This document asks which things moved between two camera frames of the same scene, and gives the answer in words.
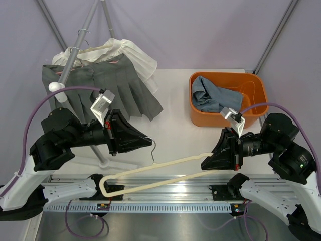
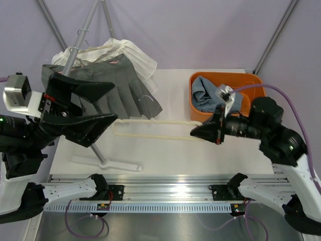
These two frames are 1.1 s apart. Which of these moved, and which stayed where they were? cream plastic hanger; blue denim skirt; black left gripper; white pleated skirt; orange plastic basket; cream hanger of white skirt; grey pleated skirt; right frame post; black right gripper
Moved: black left gripper; cream plastic hanger; black right gripper
Stayed: cream hanger of white skirt; white pleated skirt; grey pleated skirt; blue denim skirt; right frame post; orange plastic basket
